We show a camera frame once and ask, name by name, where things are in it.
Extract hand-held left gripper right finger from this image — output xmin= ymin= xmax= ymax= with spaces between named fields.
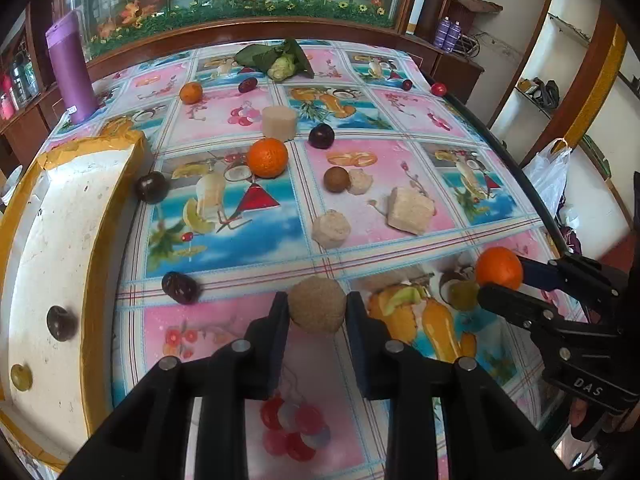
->
xmin=346 ymin=292 xmax=566 ymax=480

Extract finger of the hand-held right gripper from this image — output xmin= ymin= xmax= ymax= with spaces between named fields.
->
xmin=516 ymin=255 xmax=608 ymax=306
xmin=477 ymin=283 xmax=576 ymax=356

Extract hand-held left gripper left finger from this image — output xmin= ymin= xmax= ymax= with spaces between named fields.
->
xmin=60 ymin=291 xmax=291 ymax=480

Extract large orange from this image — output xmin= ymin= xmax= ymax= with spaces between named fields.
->
xmin=474 ymin=247 xmax=524 ymax=291
xmin=247 ymin=138 xmax=289 ymax=179

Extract green grape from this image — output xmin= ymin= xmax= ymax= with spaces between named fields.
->
xmin=10 ymin=363 xmax=34 ymax=392
xmin=450 ymin=281 xmax=482 ymax=311

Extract beige hexagonal piece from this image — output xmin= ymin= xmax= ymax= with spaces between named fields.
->
xmin=311 ymin=210 xmax=351 ymax=249

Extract large beige block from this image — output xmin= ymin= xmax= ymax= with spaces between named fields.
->
xmin=385 ymin=186 xmax=435 ymax=235

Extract small lumpy beige piece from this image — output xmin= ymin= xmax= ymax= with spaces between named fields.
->
xmin=347 ymin=168 xmax=375 ymax=196

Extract brown longan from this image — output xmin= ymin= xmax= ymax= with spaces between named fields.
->
xmin=323 ymin=166 xmax=349 ymax=193

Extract white foam box yellow tape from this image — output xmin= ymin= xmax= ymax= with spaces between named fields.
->
xmin=0 ymin=119 xmax=152 ymax=473

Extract person's right hand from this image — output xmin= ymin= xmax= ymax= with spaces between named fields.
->
xmin=567 ymin=397 xmax=621 ymax=443

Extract white plastic bag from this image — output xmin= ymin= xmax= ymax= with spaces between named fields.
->
xmin=522 ymin=137 xmax=573 ymax=221

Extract black shoes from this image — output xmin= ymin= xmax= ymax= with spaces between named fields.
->
xmin=517 ymin=77 xmax=562 ymax=111

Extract beige cork cylinder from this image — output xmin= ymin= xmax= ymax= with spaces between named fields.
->
xmin=262 ymin=105 xmax=298 ymax=141

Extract fruit print tablecloth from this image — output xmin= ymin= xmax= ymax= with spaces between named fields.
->
xmin=40 ymin=37 xmax=591 ymax=480

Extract green leafy vegetable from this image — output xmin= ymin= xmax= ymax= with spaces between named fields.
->
xmin=235 ymin=38 xmax=316 ymax=82

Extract white bucket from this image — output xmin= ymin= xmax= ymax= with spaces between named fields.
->
xmin=0 ymin=164 xmax=25 ymax=207

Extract wooden cabinet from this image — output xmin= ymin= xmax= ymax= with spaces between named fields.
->
xmin=0 ymin=0 xmax=68 ymax=176

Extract purple thermos bottle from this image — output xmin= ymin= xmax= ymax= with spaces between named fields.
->
xmin=45 ymin=9 xmax=100 ymax=125

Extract pink thermos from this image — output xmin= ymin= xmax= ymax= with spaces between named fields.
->
xmin=0 ymin=77 xmax=15 ymax=121

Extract white wall shelf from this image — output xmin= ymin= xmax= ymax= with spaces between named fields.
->
xmin=487 ymin=0 xmax=640 ymax=181

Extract black cables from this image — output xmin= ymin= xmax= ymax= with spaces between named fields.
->
xmin=457 ymin=31 xmax=493 ymax=58

